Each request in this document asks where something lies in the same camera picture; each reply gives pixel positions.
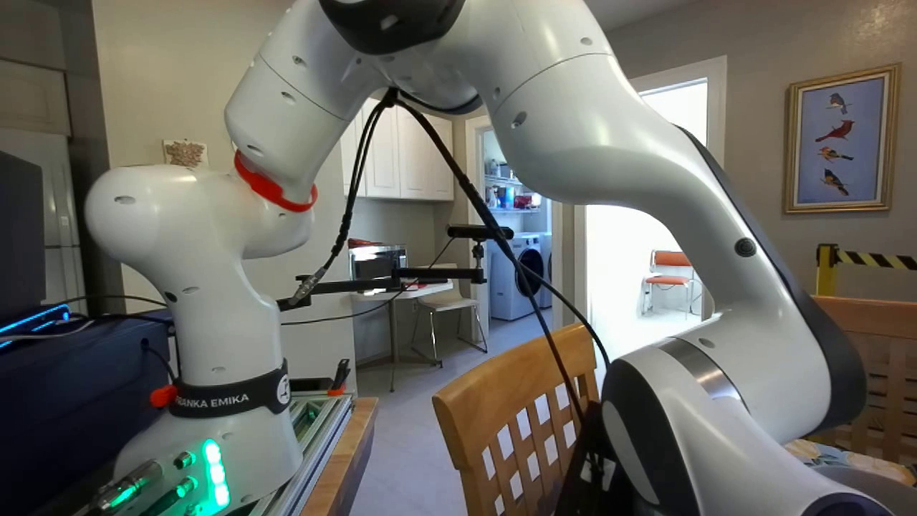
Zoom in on white washing machine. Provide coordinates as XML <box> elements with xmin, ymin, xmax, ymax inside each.
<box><xmin>487</xmin><ymin>232</ymin><xmax>555</xmax><ymax>323</ymax></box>

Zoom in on white metal leg desk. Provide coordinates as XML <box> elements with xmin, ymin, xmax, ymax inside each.
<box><xmin>350</xmin><ymin>277</ymin><xmax>492</xmax><ymax>394</ymax></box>

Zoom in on grey countertop appliance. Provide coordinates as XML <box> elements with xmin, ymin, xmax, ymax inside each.
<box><xmin>346</xmin><ymin>239</ymin><xmax>411</xmax><ymax>282</ymax></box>

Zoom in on laundry shelf with items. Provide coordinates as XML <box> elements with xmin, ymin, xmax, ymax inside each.
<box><xmin>482</xmin><ymin>153</ymin><xmax>554</xmax><ymax>214</ymax></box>

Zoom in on black orange bar clamp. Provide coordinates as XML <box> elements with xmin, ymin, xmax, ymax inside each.
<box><xmin>286</xmin><ymin>354</ymin><xmax>356</xmax><ymax>399</ymax></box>

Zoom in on orange white folding chair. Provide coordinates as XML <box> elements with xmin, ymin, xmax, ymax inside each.
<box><xmin>640</xmin><ymin>247</ymin><xmax>709</xmax><ymax>318</ymax></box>

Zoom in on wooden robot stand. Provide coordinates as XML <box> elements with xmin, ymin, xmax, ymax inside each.
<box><xmin>302</xmin><ymin>394</ymin><xmax>380</xmax><ymax>516</ymax></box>

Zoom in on beige woven basket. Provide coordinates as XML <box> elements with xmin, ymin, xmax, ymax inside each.
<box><xmin>157</xmin><ymin>133</ymin><xmax>209</xmax><ymax>169</ymax></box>

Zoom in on framed bird picture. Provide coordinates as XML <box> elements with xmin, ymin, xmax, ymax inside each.
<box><xmin>780</xmin><ymin>60</ymin><xmax>905</xmax><ymax>218</ymax></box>

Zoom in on dark blue bag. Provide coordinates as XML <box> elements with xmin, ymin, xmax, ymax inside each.
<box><xmin>0</xmin><ymin>308</ymin><xmax>181</xmax><ymax>516</ymax></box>

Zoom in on black monitor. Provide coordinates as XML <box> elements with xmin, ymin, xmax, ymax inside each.
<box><xmin>0</xmin><ymin>149</ymin><xmax>50</xmax><ymax>327</ymax></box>

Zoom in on black exterior camera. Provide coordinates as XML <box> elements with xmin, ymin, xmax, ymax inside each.
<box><xmin>445</xmin><ymin>219</ymin><xmax>518</xmax><ymax>242</ymax></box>

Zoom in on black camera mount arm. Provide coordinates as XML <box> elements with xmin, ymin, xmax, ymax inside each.
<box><xmin>276</xmin><ymin>237</ymin><xmax>489</xmax><ymax>315</ymax></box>

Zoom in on white wall cabinets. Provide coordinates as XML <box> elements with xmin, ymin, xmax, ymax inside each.
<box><xmin>342</xmin><ymin>92</ymin><xmax>459</xmax><ymax>204</ymax></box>

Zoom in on aluminium mounting frame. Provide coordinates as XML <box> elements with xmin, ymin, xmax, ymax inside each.
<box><xmin>253</xmin><ymin>391</ymin><xmax>358</xmax><ymax>516</ymax></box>

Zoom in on white doorway frame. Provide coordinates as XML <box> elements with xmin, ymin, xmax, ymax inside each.
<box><xmin>571</xmin><ymin>50</ymin><xmax>730</xmax><ymax>333</ymax></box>

